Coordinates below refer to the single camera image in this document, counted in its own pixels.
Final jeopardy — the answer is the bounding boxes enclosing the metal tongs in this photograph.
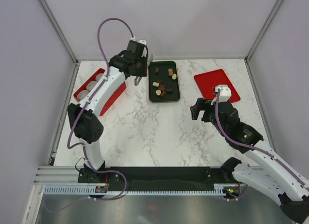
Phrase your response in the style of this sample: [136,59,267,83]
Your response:
[134,54,154,86]

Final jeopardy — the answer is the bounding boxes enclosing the red box lid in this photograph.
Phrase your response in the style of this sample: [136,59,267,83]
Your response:
[194,69,241,103]

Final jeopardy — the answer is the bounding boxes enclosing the dark brown square chocolate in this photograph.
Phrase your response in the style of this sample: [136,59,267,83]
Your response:
[160,91,167,98]

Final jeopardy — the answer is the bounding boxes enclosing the cream heart chocolate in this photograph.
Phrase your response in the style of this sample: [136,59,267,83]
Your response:
[155,90,162,96]

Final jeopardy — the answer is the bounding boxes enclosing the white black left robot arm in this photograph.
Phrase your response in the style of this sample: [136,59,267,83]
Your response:
[67,39,149,182]

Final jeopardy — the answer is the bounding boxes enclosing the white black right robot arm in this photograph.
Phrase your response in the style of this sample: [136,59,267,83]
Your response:
[190,98,309,224]

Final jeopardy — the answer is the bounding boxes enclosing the tan square chocolate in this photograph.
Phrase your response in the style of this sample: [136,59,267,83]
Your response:
[168,69,174,76]

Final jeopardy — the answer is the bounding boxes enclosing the red chocolate box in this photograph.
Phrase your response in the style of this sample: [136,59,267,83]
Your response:
[73,67,126,117]

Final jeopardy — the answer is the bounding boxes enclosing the dark green tray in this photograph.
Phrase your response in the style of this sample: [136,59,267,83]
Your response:
[148,61,180,103]

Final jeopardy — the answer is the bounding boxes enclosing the white paper cup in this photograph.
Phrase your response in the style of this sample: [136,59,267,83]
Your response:
[77,90,89,100]
[95,73,103,82]
[86,81,98,91]

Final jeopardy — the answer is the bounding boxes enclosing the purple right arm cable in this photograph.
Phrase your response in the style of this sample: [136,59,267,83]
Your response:
[214,88,309,191]

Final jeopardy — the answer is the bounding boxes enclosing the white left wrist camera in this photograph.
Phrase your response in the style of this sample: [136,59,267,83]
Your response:
[136,40,147,45]

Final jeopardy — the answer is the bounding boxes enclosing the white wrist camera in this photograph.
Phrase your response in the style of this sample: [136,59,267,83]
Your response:
[136,40,147,45]
[211,84,232,105]

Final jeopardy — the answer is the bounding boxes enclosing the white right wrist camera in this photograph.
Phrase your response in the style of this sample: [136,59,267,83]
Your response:
[211,84,232,105]

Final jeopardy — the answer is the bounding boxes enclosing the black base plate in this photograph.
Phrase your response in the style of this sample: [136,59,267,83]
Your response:
[78,167,238,191]

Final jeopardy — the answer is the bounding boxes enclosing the aluminium frame rail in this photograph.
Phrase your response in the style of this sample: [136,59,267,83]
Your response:
[33,165,82,185]

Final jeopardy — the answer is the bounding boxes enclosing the white slotted cable duct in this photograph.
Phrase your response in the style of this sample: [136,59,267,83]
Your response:
[43,185,239,196]

